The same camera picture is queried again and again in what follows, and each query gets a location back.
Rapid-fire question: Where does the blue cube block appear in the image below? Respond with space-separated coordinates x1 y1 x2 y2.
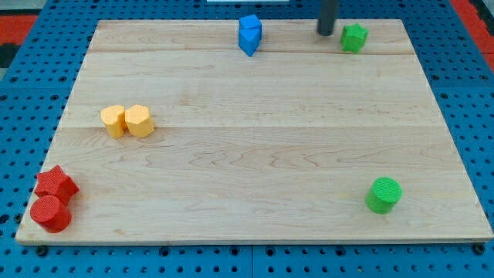
239 15 262 39

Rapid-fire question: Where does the red cylinder block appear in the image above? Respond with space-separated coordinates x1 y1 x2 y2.
29 195 72 233

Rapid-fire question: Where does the yellow heart block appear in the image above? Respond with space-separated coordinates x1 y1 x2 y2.
100 105 127 138

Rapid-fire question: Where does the yellow hexagon block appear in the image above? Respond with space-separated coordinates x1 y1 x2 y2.
125 104 154 137

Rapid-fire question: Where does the red star block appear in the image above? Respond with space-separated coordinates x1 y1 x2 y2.
35 165 80 205

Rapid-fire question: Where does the blue triangular prism block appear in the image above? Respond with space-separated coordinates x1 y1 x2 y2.
238 29 261 56

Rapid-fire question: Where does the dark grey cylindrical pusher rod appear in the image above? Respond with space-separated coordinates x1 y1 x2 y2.
316 0 340 36

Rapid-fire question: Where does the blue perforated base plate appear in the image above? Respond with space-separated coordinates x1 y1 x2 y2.
1 1 493 277

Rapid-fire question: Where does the green cylinder block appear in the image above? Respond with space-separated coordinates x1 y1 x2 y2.
364 177 403 214

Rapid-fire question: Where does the light wooden board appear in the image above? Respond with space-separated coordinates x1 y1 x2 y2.
16 19 493 246

